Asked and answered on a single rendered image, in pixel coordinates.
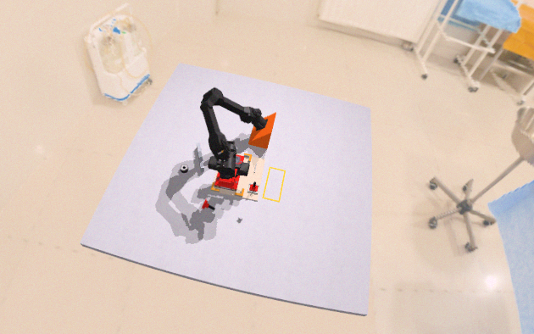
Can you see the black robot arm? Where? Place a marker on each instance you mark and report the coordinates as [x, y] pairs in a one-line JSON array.
[[217, 140]]

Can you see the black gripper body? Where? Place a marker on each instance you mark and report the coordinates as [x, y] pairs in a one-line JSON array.
[[242, 168]]

